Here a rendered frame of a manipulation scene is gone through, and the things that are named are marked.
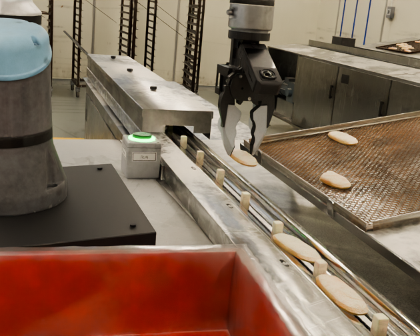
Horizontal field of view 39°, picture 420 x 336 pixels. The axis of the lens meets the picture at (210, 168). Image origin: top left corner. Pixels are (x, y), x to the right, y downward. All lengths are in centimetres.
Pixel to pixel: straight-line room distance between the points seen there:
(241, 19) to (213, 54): 738
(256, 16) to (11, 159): 46
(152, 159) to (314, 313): 63
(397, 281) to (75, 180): 49
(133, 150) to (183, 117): 30
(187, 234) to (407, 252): 34
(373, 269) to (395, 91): 336
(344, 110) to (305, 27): 418
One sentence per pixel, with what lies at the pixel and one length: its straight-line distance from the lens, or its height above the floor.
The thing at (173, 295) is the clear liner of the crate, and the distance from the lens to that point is 66.
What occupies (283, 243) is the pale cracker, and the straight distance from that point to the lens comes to 87.
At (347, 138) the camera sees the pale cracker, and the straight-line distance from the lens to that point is 129.
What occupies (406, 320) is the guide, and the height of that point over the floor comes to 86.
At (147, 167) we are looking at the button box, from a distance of 123.
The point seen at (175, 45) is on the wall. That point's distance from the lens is 822.
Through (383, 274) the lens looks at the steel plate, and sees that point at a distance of 92.
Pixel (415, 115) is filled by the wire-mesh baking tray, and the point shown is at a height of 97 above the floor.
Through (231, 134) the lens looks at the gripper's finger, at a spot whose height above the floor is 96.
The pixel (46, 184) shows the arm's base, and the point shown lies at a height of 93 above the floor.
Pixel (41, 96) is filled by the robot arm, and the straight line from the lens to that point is 80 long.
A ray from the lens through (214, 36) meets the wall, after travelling 836.
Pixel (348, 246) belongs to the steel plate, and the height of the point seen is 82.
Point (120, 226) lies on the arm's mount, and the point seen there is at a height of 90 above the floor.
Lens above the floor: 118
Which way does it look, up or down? 15 degrees down
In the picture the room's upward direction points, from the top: 5 degrees clockwise
